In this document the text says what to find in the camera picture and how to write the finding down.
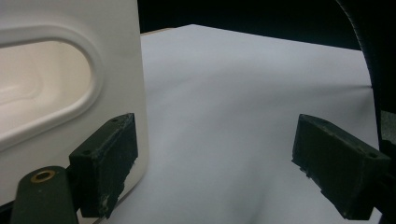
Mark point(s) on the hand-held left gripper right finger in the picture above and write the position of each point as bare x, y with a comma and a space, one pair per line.
339, 165

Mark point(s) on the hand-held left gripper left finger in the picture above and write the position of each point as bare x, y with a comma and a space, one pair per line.
106, 161

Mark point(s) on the white plastic bin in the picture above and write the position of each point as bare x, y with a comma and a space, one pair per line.
62, 77

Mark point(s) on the wooden table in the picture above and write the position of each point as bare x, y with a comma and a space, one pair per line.
155, 31

